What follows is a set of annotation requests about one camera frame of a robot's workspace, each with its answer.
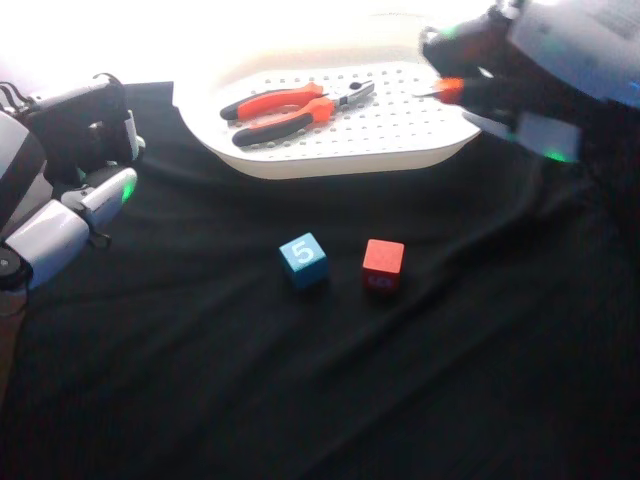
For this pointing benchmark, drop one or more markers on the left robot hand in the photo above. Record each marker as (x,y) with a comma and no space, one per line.
(85,125)

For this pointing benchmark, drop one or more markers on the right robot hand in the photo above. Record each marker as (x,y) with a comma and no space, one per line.
(500,95)

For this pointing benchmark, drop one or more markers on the orange handled tool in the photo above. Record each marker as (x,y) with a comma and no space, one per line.
(450,90)

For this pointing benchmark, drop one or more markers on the orange black pliers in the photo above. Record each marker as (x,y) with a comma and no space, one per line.
(280,107)

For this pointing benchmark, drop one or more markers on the white perforated tray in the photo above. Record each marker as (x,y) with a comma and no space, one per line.
(390,130)

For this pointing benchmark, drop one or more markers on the red number block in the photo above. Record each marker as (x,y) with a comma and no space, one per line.
(382,265)

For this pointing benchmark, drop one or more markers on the blue number block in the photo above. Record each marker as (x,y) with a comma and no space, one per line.
(304,262)

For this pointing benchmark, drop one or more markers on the black table cloth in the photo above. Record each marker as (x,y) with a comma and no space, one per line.
(320,375)

